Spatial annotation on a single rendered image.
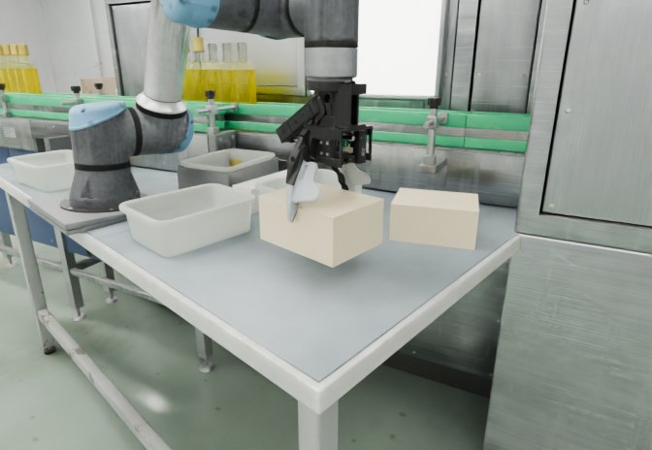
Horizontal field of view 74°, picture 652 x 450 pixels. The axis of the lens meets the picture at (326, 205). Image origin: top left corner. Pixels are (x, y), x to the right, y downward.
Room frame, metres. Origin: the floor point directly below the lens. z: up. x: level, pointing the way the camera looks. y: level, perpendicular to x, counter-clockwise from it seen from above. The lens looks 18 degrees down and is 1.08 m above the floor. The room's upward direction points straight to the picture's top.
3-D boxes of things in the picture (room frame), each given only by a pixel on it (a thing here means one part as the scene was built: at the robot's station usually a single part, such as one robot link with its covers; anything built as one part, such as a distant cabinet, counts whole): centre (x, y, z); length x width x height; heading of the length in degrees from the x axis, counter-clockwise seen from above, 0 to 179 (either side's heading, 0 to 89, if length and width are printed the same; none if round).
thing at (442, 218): (0.82, -0.22, 0.79); 0.16 x 0.12 x 0.07; 72
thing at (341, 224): (0.66, 0.01, 0.84); 0.16 x 0.12 x 0.07; 48
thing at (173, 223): (0.82, 0.27, 0.78); 0.22 x 0.17 x 0.09; 138
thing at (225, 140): (1.31, 0.31, 0.85); 0.09 x 0.04 x 0.07; 153
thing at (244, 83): (1.41, 0.26, 0.99); 0.06 x 0.06 x 0.21; 63
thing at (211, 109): (1.30, 0.32, 0.95); 0.17 x 0.03 x 0.12; 153
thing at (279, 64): (1.46, 0.08, 1.15); 0.90 x 0.03 x 0.34; 63
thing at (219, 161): (1.15, 0.26, 0.80); 0.22 x 0.17 x 0.09; 153
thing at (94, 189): (0.99, 0.52, 0.82); 0.15 x 0.15 x 0.10
